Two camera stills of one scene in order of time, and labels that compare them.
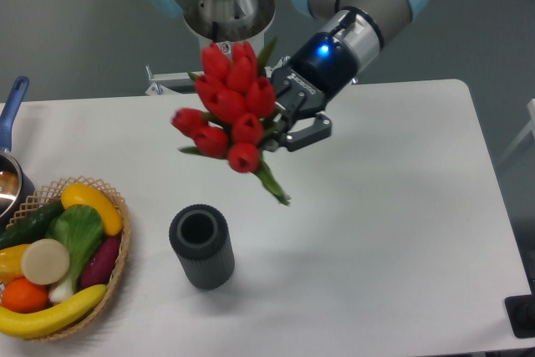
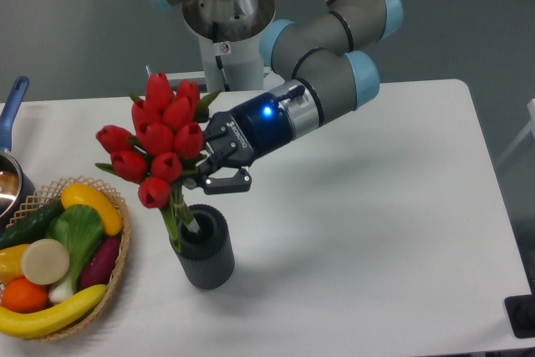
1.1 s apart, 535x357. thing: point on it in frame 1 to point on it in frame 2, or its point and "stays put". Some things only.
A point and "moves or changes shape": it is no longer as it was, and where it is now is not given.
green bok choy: (81, 229) stays put
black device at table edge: (521, 313) stays put
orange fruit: (22, 296) stays put
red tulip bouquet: (233, 94) moves or changes shape
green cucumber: (31, 226) stays put
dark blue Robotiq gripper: (318, 72) to (238, 138)
